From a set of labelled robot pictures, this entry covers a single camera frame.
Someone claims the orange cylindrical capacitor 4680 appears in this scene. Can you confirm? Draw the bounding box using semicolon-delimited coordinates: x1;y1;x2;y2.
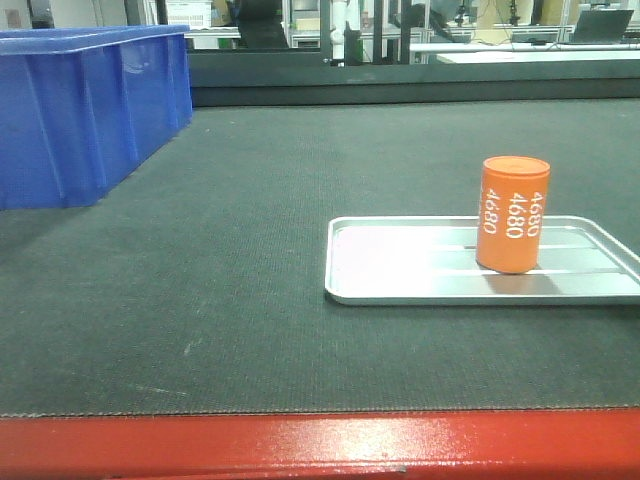
476;155;551;274

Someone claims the blue crate on conveyor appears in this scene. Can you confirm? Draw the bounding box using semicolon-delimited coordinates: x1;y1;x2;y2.
1;25;192;210

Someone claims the silver metal tray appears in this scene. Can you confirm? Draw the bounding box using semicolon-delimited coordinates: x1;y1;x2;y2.
324;215;639;306

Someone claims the white background table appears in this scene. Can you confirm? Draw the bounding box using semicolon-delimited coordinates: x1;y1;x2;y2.
410;43;639;64

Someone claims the laptop on background table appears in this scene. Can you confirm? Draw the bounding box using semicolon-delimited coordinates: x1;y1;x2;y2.
569;10;633;45

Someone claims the red conveyor edge frame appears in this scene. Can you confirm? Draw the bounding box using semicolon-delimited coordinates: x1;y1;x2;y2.
1;408;639;479

